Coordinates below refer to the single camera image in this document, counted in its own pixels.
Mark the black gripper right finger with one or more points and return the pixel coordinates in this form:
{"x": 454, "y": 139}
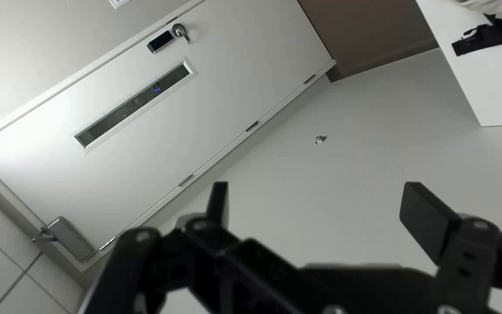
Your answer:
{"x": 466, "y": 249}

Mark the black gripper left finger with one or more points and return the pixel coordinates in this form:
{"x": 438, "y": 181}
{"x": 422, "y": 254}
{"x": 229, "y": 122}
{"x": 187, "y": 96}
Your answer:
{"x": 147, "y": 267}

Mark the black tote bag with lettering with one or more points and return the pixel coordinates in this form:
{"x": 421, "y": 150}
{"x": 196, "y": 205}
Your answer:
{"x": 487, "y": 35}

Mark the grey door closer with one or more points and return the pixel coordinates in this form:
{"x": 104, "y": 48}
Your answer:
{"x": 69, "y": 237}

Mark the white drawer cabinet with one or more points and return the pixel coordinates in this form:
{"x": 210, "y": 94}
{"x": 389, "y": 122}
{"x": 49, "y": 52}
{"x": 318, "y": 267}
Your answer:
{"x": 217, "y": 115}

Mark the small silver door stop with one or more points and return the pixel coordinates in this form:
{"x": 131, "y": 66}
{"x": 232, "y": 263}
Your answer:
{"x": 321, "y": 139}

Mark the silver door lock with key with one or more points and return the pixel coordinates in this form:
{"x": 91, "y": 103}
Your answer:
{"x": 180, "y": 29}

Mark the white crumpled cloth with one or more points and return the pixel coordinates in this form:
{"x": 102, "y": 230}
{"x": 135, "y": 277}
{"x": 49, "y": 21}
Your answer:
{"x": 497, "y": 7}

